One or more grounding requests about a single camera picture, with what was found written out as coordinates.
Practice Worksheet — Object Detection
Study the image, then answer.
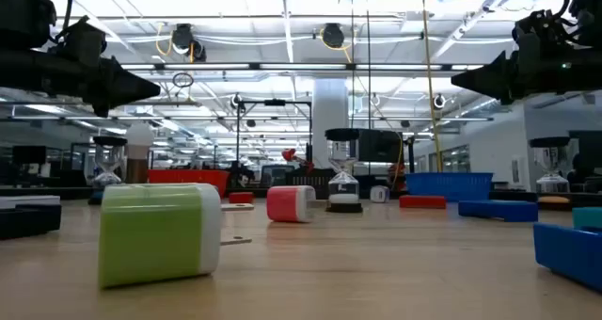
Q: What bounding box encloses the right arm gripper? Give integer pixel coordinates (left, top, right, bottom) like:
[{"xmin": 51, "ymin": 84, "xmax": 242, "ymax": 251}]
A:
[{"xmin": 450, "ymin": 46, "xmax": 602, "ymax": 105}]

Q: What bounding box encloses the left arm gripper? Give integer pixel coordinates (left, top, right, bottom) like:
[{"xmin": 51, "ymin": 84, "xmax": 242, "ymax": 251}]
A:
[{"xmin": 21, "ymin": 50, "xmax": 162, "ymax": 119}]

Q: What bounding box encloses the blue base hourglass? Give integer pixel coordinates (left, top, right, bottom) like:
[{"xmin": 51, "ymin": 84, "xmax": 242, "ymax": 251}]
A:
[{"xmin": 87, "ymin": 135, "xmax": 129, "ymax": 206}]

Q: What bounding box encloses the yellow sand black hourglass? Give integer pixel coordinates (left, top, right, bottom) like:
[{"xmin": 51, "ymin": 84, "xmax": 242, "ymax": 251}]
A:
[{"xmin": 529, "ymin": 136, "xmax": 573, "ymax": 206}]

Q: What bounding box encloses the blue eraser block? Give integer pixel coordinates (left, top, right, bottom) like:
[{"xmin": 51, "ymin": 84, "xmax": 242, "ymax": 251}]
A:
[{"xmin": 457, "ymin": 199, "xmax": 539, "ymax": 224}]

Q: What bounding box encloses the red eraser block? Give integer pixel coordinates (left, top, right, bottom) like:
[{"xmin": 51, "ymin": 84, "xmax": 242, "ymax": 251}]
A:
[{"xmin": 399, "ymin": 194, "xmax": 448, "ymax": 210}]

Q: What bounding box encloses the green white wall charger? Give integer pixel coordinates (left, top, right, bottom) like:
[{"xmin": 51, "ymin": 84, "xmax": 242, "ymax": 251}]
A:
[{"xmin": 97, "ymin": 182, "xmax": 255, "ymax": 291}]

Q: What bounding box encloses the purple white wall charger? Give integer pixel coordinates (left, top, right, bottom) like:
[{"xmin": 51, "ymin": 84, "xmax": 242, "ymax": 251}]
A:
[{"xmin": 369, "ymin": 184, "xmax": 391, "ymax": 204}]

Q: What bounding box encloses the cyan eraser block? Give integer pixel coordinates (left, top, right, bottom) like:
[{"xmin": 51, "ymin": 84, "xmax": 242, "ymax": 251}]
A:
[{"xmin": 572, "ymin": 206, "xmax": 602, "ymax": 231}]

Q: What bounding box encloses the white sand black hourglass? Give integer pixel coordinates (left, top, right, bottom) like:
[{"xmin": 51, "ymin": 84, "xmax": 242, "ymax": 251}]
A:
[{"xmin": 324, "ymin": 127, "xmax": 364, "ymax": 214}]

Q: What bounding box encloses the pink white wall charger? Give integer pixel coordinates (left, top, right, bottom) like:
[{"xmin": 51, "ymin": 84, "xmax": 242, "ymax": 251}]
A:
[{"xmin": 265, "ymin": 184, "xmax": 326, "ymax": 224}]

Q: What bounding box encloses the white light bulb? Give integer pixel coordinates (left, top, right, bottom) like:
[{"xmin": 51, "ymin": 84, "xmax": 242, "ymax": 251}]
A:
[{"xmin": 124, "ymin": 121, "xmax": 155, "ymax": 160}]

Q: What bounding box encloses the black computer monitor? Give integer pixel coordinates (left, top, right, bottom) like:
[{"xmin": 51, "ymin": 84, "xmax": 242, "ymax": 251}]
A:
[
  {"xmin": 11, "ymin": 145, "xmax": 48, "ymax": 166},
  {"xmin": 357, "ymin": 128, "xmax": 404, "ymax": 164}
]

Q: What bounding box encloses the blue plastic basket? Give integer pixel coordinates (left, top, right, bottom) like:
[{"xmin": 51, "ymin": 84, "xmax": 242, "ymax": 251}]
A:
[{"xmin": 404, "ymin": 171, "xmax": 494, "ymax": 202}]

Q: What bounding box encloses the red plastic basket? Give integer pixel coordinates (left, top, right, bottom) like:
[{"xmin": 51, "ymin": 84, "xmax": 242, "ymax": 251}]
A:
[{"xmin": 147, "ymin": 168, "xmax": 230, "ymax": 198}]

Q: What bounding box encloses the person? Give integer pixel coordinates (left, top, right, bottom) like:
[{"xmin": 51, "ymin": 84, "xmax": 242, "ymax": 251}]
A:
[{"xmin": 566, "ymin": 153, "xmax": 594, "ymax": 185}]

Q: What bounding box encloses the red background equipment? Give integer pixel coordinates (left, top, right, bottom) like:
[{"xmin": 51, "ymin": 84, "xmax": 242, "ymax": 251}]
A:
[{"xmin": 387, "ymin": 162, "xmax": 408, "ymax": 192}]

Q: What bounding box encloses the white building column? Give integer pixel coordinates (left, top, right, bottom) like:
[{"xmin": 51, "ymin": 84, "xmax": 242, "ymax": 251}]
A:
[{"xmin": 311, "ymin": 78, "xmax": 350, "ymax": 170}]

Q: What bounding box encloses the blue digital timer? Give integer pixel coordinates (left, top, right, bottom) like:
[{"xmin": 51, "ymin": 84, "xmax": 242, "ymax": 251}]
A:
[{"xmin": 532, "ymin": 221, "xmax": 602, "ymax": 293}]

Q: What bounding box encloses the dark background screen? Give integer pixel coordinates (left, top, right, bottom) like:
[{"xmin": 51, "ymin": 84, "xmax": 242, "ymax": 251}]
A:
[{"xmin": 260, "ymin": 164, "xmax": 296, "ymax": 188}]

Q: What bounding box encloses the red desk lamp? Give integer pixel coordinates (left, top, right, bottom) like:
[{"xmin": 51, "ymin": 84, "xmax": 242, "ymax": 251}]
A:
[{"xmin": 280, "ymin": 147, "xmax": 315, "ymax": 171}]

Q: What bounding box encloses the long ceiling light strip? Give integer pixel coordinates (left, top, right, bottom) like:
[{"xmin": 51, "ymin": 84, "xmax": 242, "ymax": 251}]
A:
[{"xmin": 120, "ymin": 62, "xmax": 485, "ymax": 72}]

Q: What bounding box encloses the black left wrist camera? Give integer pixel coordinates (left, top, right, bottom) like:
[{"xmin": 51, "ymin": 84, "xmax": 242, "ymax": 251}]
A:
[{"xmin": 55, "ymin": 15, "xmax": 108, "ymax": 68}]

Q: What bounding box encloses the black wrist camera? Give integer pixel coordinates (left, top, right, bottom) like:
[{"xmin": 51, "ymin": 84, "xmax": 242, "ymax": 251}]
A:
[
  {"xmin": 512, "ymin": 8, "xmax": 568, "ymax": 53},
  {"xmin": 55, "ymin": 15, "xmax": 108, "ymax": 68}
]

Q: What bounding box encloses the long yellow cable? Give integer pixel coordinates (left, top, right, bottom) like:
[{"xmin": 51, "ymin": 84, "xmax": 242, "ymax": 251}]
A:
[{"xmin": 420, "ymin": 0, "xmax": 444, "ymax": 173}]

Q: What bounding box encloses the black hanging cable loop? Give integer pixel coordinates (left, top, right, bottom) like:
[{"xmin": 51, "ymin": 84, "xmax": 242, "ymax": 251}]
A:
[{"xmin": 171, "ymin": 72, "xmax": 196, "ymax": 89}]

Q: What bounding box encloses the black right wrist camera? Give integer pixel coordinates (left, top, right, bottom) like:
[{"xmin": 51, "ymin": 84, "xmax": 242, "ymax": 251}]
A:
[{"xmin": 512, "ymin": 8, "xmax": 568, "ymax": 53}]

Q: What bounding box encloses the black ceiling cable reel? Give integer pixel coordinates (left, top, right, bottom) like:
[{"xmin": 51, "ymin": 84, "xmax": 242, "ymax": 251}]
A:
[
  {"xmin": 169, "ymin": 22, "xmax": 208, "ymax": 63},
  {"xmin": 321, "ymin": 22, "xmax": 347, "ymax": 50}
]

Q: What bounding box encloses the large black wall screen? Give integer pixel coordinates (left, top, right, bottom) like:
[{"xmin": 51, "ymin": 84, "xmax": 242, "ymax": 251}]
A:
[{"xmin": 568, "ymin": 130, "xmax": 602, "ymax": 168}]

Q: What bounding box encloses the yellow drooping cable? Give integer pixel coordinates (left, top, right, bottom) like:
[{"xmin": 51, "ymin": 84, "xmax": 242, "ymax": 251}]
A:
[{"xmin": 396, "ymin": 131, "xmax": 406, "ymax": 175}]

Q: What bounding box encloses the black aluminium table frame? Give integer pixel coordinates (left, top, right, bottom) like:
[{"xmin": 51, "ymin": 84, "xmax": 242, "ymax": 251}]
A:
[{"xmin": 0, "ymin": 185, "xmax": 602, "ymax": 204}]

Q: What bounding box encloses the long black cable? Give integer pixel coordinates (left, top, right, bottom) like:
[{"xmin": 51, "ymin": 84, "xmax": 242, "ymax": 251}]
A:
[
  {"xmin": 349, "ymin": 0, "xmax": 356, "ymax": 129},
  {"xmin": 365, "ymin": 0, "xmax": 373, "ymax": 175}
]

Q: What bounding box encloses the black metal rig frame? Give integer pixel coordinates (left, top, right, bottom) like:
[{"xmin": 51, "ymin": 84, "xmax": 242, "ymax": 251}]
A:
[{"xmin": 234, "ymin": 98, "xmax": 314, "ymax": 175}]

